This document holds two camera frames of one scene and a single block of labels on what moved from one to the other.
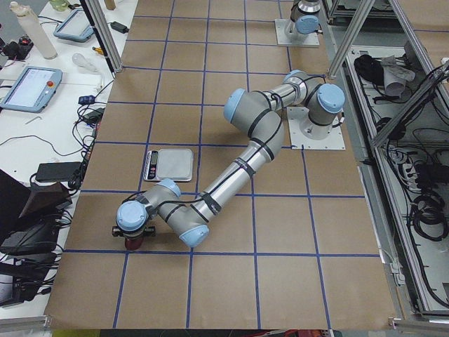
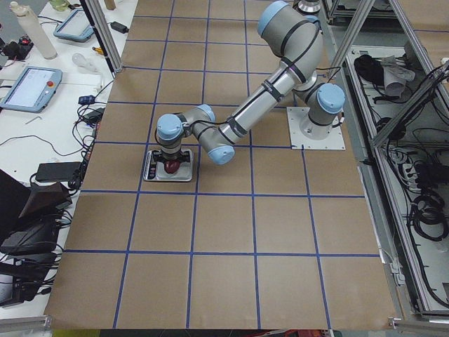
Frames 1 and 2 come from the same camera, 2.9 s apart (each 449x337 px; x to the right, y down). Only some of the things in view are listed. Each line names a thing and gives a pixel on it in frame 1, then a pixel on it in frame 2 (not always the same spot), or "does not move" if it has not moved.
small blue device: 86,100 does not move
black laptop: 30,216 does not move
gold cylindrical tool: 98,49 does not move
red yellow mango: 133,243 -> 172,166
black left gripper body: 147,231 -> 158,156
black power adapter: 119,27 does not move
